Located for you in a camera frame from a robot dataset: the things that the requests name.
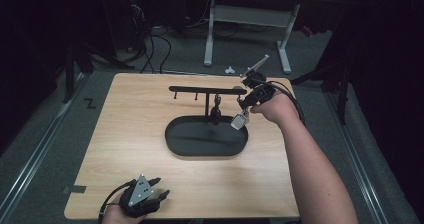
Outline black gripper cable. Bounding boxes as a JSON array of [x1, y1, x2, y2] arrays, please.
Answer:
[[252, 78, 306, 126], [97, 179, 136, 224]]

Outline grey tape strip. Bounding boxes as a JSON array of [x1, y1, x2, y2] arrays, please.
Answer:
[[63, 184, 88, 195]]

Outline silver car key with keyring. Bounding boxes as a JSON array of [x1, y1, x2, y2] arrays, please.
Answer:
[[230, 97, 251, 131]]

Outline metal floor rail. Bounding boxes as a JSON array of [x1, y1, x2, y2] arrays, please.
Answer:
[[0, 73, 88, 218], [324, 92, 389, 224]]

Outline person's right hand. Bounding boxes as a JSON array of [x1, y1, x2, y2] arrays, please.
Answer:
[[249, 90, 299, 125]]

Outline black floor cables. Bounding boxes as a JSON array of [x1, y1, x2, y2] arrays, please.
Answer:
[[128, 25, 173, 75]]

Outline black metal stand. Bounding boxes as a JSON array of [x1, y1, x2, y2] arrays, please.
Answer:
[[289, 62, 353, 125], [62, 43, 134, 104]]

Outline desk with grey metal legs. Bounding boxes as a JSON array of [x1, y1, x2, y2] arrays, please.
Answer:
[[203, 0, 344, 75]]

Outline black car key with keyring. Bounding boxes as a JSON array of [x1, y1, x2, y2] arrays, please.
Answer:
[[209, 93, 223, 126]]

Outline person's left hand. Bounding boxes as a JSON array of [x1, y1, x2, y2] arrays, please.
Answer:
[[100, 202, 148, 224]]

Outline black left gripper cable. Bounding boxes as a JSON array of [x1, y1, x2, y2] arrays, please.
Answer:
[[97, 179, 136, 224]]

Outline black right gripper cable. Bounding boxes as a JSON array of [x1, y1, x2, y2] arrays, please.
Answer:
[[252, 78, 306, 126]]

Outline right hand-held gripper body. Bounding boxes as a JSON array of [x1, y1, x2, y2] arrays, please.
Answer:
[[239, 54, 276, 107]]

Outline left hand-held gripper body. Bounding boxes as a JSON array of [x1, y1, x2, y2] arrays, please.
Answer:
[[119, 173, 161, 218]]

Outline black key rack with tray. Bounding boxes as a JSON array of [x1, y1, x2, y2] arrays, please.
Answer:
[[164, 85, 249, 158]]

